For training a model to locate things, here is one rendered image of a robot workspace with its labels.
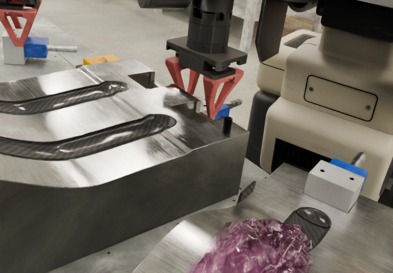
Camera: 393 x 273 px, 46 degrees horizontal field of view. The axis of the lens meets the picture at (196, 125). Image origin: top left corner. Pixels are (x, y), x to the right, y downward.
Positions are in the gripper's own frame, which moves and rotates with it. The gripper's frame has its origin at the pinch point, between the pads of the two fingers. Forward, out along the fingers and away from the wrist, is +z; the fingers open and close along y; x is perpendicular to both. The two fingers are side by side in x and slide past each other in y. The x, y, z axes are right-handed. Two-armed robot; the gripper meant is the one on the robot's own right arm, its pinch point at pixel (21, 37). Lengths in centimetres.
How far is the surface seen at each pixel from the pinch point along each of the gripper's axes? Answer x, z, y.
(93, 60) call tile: 13.6, 0.5, 8.2
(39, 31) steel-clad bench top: 0.9, 4.7, -18.0
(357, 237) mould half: 40, -2, 57
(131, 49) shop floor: 35, 87, -237
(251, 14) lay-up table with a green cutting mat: 124, 56, -245
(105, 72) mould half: 15.6, -5.1, 26.7
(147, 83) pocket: 21.6, -3.2, 25.7
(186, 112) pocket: 26.0, -3.9, 35.6
